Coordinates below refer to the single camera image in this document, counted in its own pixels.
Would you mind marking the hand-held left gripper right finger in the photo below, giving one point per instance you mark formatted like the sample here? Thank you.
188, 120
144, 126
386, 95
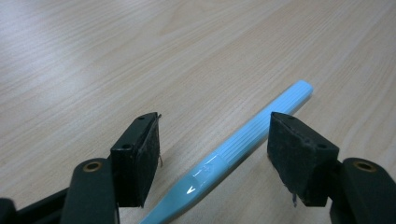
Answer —
299, 158

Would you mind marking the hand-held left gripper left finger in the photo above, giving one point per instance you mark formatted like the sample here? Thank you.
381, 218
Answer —
134, 161

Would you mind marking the light blue toothbrush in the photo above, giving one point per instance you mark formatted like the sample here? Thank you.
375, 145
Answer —
236, 146

